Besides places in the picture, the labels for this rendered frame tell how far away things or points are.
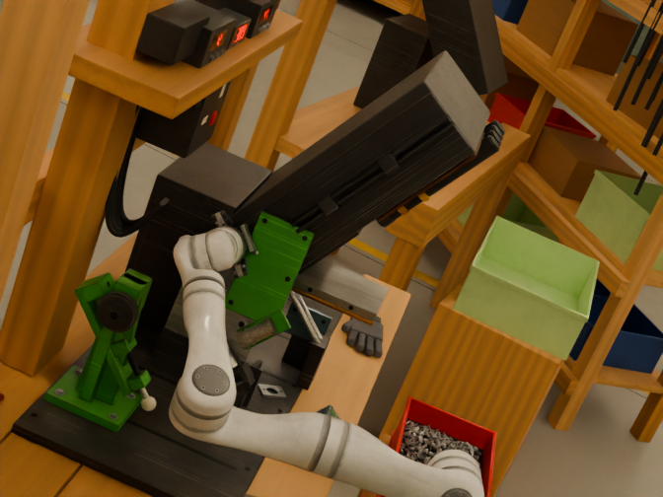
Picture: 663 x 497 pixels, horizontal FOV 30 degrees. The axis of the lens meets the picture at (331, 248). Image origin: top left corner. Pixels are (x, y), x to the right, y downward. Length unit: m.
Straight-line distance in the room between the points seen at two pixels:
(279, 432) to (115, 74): 0.65
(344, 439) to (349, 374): 0.90
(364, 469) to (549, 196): 3.59
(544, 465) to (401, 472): 2.92
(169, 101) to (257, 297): 0.57
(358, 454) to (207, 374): 0.26
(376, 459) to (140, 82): 0.72
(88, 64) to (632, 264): 3.14
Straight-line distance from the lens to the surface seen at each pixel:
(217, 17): 2.34
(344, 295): 2.60
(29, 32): 1.81
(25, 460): 2.23
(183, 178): 2.57
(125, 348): 2.29
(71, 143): 2.25
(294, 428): 1.93
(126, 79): 2.09
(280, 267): 2.47
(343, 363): 2.85
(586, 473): 4.94
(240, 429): 1.95
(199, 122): 2.35
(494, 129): 2.64
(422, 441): 2.73
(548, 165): 5.60
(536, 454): 4.89
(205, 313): 2.00
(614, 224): 5.07
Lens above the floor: 2.16
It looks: 22 degrees down
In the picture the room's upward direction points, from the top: 22 degrees clockwise
